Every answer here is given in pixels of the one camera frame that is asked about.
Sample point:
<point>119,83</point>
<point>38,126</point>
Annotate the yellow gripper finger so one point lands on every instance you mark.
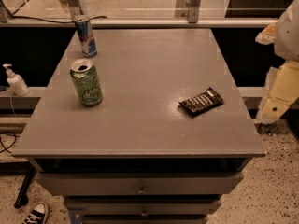
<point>281,90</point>

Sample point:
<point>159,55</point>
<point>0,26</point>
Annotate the blue silver redbull can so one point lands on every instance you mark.
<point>85,35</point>

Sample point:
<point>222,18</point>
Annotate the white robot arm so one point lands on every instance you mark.
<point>284,34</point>

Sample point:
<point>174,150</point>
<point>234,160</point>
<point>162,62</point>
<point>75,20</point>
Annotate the green soda can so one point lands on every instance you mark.
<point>86,82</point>

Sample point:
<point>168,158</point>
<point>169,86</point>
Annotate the black snack wrapper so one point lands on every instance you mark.
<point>203,102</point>

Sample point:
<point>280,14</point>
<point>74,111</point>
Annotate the grey drawer cabinet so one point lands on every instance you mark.
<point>139,157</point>

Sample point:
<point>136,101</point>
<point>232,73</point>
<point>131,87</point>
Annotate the white pump bottle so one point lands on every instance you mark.
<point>16,82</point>

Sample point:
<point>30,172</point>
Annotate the black white sneaker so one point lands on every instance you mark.
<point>38,215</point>

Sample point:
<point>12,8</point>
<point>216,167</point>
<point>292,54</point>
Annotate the black table leg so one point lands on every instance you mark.
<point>22,198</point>

